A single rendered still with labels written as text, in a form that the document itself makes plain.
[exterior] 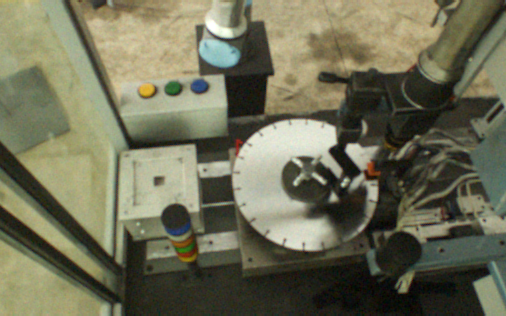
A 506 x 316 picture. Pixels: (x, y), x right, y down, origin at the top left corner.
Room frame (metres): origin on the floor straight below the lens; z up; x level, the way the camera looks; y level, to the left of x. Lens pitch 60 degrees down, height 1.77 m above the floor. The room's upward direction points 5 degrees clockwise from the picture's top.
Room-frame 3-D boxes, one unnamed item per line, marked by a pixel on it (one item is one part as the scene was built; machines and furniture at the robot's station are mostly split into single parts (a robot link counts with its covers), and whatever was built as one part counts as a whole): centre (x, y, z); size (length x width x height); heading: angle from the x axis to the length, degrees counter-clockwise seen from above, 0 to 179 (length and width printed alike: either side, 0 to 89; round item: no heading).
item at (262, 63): (1.01, 0.12, 0.37); 0.40 x 0.40 x 0.75; 12
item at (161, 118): (0.67, 0.24, 0.82); 0.28 x 0.11 x 0.15; 102
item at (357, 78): (0.46, -0.18, 1.17); 0.06 x 0.05 x 0.20; 93
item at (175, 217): (0.23, 0.12, 1.14); 0.05 x 0.04 x 0.03; 12
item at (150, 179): (0.41, 0.23, 0.82); 0.18 x 0.18 x 0.15; 12
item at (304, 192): (0.42, -0.11, 0.96); 0.11 x 0.11 x 0.03
